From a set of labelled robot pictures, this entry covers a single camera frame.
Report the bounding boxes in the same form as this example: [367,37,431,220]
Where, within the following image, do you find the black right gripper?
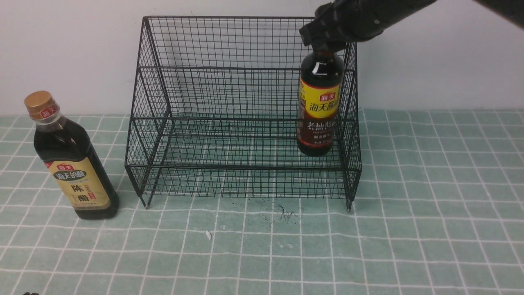
[299,2,361,52]

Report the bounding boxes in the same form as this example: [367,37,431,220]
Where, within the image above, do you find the soy sauce bottle red neck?
[296,51,344,157]

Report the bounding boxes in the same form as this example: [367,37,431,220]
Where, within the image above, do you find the vinegar bottle gold cap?
[24,91,120,220]

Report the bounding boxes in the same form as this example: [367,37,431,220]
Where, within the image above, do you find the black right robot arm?
[299,0,435,53]

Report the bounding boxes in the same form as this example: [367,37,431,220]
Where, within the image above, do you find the green checked tablecloth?
[1,109,523,295]

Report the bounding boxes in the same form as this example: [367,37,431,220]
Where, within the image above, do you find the black wire mesh rack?
[125,16,362,210]

